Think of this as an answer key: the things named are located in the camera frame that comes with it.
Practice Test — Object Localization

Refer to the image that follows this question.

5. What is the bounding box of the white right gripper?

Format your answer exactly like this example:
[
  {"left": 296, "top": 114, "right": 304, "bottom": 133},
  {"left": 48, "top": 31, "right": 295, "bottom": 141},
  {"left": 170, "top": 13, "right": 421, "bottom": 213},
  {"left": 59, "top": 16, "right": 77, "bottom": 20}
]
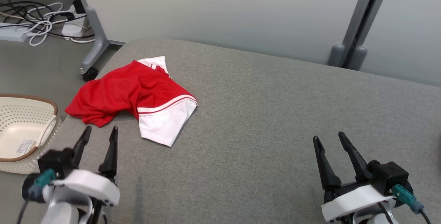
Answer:
[{"left": 313, "top": 132, "right": 395, "bottom": 223}]

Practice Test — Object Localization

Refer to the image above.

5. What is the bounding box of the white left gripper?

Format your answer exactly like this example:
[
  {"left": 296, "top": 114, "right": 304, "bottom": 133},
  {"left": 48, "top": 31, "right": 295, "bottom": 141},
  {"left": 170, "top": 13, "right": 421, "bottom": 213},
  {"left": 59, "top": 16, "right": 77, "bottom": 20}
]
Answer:
[{"left": 52, "top": 126, "right": 120, "bottom": 206}]

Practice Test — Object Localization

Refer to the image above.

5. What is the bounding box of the red and white jersey shirt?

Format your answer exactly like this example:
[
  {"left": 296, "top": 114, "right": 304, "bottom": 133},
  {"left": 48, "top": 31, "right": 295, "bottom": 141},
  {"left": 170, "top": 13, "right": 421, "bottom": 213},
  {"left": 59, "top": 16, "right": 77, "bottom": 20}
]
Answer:
[{"left": 64, "top": 56, "right": 198, "bottom": 147}]

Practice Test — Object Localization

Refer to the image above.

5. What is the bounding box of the black caster wheel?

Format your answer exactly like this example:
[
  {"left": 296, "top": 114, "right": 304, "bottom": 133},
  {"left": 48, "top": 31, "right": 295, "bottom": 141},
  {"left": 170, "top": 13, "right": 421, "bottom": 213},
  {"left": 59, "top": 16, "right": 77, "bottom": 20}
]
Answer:
[{"left": 83, "top": 67, "right": 99, "bottom": 82}]

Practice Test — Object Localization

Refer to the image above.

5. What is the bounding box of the cream perforated laundry basket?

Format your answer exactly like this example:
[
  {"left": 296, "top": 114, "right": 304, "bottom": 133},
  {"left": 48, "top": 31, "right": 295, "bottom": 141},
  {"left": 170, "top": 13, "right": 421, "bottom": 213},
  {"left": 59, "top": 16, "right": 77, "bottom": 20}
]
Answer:
[{"left": 0, "top": 94, "right": 62, "bottom": 174}]

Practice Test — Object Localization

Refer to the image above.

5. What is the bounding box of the grey caster table leg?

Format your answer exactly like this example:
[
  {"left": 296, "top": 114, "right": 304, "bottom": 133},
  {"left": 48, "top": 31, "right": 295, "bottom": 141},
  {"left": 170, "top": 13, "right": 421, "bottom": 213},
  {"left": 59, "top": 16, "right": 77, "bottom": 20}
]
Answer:
[{"left": 71, "top": 0, "right": 126, "bottom": 74}]

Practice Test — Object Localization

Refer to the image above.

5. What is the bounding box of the short white power strip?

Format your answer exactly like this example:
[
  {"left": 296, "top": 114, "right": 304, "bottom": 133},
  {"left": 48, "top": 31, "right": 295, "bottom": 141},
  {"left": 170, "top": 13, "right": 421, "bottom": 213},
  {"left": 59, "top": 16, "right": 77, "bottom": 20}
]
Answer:
[{"left": 62, "top": 5, "right": 88, "bottom": 38}]

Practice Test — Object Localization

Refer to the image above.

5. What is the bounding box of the long white power strip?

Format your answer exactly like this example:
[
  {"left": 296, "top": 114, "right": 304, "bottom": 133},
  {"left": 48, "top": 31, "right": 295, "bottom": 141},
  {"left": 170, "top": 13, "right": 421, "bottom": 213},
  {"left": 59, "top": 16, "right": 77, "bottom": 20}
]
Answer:
[{"left": 0, "top": 22, "right": 27, "bottom": 42}]

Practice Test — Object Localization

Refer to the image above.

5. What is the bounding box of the right camera cable teal connector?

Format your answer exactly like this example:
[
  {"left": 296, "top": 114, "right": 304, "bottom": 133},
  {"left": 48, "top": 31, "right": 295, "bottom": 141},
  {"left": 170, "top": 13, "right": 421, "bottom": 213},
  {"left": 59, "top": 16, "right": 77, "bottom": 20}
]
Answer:
[{"left": 392, "top": 184, "right": 433, "bottom": 224}]

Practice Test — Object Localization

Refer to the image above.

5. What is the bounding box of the grey metal partition post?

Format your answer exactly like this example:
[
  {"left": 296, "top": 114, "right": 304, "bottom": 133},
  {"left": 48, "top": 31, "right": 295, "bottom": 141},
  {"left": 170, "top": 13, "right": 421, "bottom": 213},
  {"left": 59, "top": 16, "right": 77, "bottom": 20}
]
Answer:
[{"left": 327, "top": 0, "right": 395, "bottom": 71}]

